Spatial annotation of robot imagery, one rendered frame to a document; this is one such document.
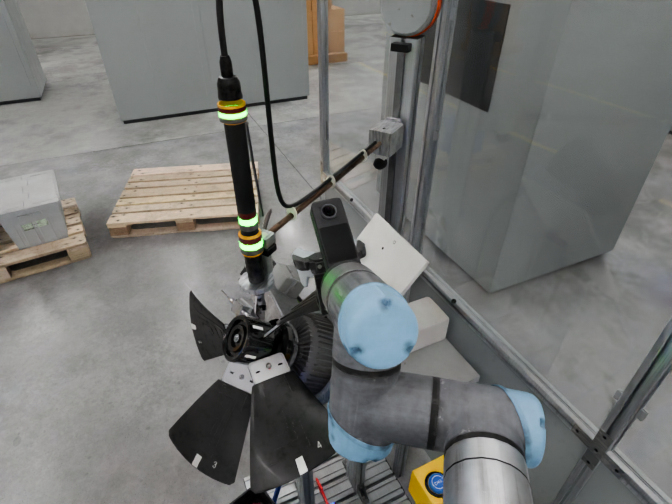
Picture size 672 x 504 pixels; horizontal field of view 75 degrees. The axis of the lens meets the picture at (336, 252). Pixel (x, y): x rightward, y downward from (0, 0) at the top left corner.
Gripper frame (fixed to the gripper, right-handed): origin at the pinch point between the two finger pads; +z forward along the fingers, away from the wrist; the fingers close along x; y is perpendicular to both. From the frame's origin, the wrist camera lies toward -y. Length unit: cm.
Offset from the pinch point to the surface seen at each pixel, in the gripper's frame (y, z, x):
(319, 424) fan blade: 40.6, 10.3, -6.4
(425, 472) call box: 57, 6, 14
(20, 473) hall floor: 105, 130, -143
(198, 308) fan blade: 23, 56, -33
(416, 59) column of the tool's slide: -34, 47, 41
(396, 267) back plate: 18.1, 35.1, 22.8
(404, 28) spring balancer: -42, 46, 38
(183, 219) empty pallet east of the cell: 21, 298, -71
